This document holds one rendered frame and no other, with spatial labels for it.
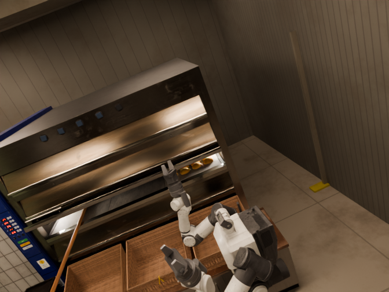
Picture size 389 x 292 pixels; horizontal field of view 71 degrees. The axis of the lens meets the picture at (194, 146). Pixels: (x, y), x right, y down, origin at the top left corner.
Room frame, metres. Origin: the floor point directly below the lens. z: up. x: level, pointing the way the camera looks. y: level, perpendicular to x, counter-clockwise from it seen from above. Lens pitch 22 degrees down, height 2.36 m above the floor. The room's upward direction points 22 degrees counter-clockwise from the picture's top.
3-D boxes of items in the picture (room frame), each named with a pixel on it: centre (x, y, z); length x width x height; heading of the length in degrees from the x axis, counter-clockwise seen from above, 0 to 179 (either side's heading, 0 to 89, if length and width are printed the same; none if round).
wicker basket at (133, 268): (1.96, 0.68, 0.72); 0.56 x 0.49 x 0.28; 90
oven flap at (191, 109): (2.22, 0.70, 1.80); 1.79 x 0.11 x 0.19; 91
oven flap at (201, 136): (2.22, 0.70, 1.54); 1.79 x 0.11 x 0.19; 91
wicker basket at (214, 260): (1.96, 0.07, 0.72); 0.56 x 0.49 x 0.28; 90
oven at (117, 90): (3.16, 0.79, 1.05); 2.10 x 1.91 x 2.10; 91
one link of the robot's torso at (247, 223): (1.18, -0.06, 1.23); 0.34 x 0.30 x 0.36; 5
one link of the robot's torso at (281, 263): (1.18, -0.09, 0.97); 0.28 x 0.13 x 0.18; 95
